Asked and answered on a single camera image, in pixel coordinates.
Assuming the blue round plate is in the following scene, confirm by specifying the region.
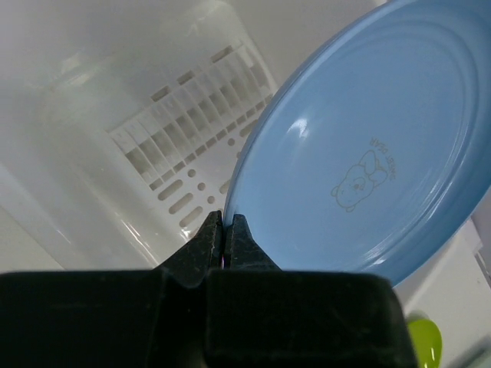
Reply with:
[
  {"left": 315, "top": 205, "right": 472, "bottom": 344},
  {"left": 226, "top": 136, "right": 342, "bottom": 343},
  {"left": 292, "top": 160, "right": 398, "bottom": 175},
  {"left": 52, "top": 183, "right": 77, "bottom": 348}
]
[{"left": 224, "top": 1, "right": 490, "bottom": 284}]

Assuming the lime green round plate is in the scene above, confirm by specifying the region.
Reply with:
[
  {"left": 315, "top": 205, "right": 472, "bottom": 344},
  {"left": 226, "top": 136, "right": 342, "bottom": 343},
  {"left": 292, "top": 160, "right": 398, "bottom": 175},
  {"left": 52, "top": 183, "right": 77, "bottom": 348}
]
[{"left": 407, "top": 314, "right": 443, "bottom": 368}]

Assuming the white plastic bin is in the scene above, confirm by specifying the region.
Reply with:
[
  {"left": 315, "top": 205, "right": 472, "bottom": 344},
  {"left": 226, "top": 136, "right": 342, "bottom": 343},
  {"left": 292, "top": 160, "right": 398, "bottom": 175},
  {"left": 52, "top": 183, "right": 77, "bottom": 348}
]
[{"left": 0, "top": 0, "right": 491, "bottom": 368}]

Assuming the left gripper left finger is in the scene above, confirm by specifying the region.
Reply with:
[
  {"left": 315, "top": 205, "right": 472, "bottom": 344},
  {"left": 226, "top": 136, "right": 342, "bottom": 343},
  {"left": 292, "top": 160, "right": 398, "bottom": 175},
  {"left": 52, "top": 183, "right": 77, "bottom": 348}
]
[{"left": 1, "top": 211, "right": 222, "bottom": 367}]

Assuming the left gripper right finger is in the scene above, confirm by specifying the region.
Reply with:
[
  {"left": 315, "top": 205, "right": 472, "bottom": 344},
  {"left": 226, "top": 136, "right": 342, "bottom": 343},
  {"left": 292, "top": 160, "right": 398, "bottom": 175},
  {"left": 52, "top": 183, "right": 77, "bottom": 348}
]
[{"left": 203, "top": 215, "right": 417, "bottom": 367}]

